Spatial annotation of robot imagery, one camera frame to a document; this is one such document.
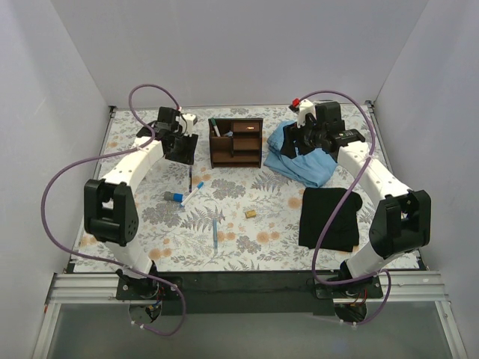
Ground blue capped white marker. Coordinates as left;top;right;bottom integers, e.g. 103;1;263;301
180;182;204;207

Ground green capped white marker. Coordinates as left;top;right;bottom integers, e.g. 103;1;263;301
210;117;222;137

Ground dark wooden desk organizer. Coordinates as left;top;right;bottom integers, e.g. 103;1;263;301
208;117;263;168

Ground light blue pen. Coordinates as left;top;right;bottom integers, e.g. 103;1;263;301
212;218;219;251

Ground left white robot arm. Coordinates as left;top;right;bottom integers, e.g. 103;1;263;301
84;107;198;299

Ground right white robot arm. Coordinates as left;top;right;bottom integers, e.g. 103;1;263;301
281;99;431;298

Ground light blue folded shorts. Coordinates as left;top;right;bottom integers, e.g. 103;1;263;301
264;121;337;188

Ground black folded cloth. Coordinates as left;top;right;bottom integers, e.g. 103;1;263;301
298;187;364;254

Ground floral patterned table mat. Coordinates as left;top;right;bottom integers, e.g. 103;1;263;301
70;103;422;273

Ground small yellow eraser block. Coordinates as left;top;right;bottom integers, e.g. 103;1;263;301
245;210;256;218

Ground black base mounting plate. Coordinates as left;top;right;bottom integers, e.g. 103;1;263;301
116;270;383;318

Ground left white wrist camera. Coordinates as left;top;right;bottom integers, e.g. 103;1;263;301
179;113;198;137

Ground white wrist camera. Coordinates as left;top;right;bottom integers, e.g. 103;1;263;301
179;113;198;137
289;99;315;127

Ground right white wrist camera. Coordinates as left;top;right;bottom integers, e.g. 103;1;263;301
289;99;315;127

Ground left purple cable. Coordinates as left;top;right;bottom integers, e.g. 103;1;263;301
40;84;187;337

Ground purple cable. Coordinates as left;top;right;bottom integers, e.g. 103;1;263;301
40;84;187;337
295;90;392;328

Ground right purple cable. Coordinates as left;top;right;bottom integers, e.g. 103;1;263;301
295;90;392;328

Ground aluminium frame rail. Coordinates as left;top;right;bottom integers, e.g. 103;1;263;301
34;271;467;358

